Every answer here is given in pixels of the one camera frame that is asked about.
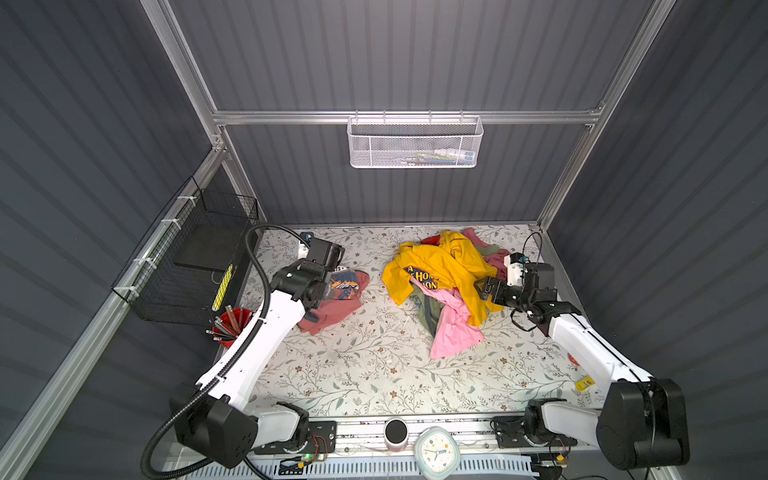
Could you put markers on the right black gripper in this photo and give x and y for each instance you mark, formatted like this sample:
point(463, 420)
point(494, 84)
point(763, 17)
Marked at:
point(490, 282)

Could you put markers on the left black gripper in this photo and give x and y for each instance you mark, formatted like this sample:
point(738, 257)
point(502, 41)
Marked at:
point(293, 271)

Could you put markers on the maroon printed t-shirt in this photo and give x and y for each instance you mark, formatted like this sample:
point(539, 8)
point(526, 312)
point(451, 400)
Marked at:
point(343, 297)

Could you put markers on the yellow printed t-shirt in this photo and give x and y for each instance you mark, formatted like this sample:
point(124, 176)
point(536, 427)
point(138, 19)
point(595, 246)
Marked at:
point(407, 264)

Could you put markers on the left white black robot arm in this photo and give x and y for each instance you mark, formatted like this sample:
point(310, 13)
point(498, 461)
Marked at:
point(215, 421)

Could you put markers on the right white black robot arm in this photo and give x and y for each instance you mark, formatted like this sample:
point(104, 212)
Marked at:
point(642, 422)

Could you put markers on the light pink cloth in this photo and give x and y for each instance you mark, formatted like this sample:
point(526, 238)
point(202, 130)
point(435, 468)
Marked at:
point(453, 333)

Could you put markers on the olive green cloth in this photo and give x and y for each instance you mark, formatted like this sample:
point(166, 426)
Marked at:
point(428, 310)

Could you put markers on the red cup with pens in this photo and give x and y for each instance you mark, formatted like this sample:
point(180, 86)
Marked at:
point(229, 325)

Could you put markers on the yellow small bottle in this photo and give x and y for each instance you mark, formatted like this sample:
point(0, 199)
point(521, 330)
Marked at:
point(584, 383)

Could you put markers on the markers in white basket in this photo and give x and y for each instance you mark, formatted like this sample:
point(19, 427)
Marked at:
point(440, 157)

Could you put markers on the black white cylindrical speaker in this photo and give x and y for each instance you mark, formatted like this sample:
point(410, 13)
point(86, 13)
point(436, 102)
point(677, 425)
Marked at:
point(396, 434)

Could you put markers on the white round clock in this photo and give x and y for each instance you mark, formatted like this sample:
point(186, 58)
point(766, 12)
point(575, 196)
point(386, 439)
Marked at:
point(437, 454)

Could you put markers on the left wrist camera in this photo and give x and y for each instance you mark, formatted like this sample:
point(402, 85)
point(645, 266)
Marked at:
point(304, 243)

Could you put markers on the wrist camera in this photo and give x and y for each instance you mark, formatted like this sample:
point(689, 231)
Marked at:
point(515, 265)
point(304, 243)

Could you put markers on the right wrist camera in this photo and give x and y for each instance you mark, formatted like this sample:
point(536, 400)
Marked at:
point(515, 265)

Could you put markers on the black wire mesh basket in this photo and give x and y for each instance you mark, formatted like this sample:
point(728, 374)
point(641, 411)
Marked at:
point(174, 277)

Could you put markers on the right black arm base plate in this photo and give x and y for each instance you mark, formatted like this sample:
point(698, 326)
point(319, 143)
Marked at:
point(513, 431)

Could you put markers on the white wire mesh basket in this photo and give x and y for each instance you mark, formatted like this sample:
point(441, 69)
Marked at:
point(378, 142)

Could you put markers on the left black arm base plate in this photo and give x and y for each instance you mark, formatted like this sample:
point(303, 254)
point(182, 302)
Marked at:
point(313, 436)

